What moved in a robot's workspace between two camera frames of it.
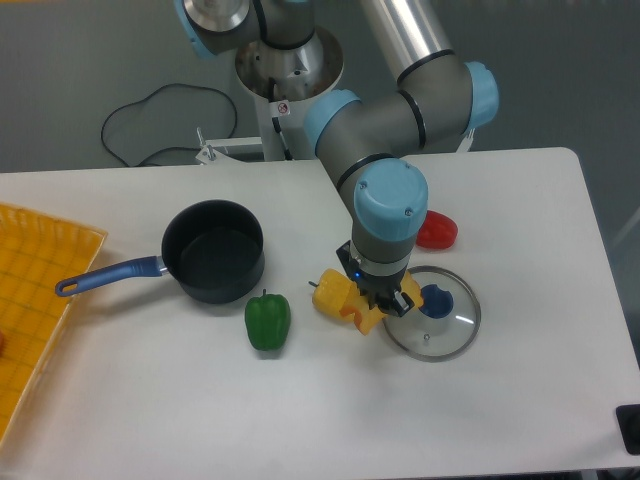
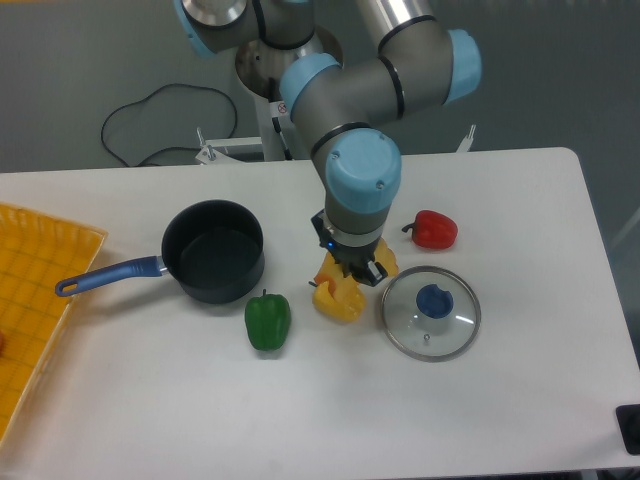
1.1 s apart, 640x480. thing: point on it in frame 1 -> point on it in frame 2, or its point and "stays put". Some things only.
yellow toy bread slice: x=366 y=318 -> x=329 y=267
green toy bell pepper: x=267 y=319 stays put
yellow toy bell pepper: x=330 y=293 stays put
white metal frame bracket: x=209 y=155 stays put
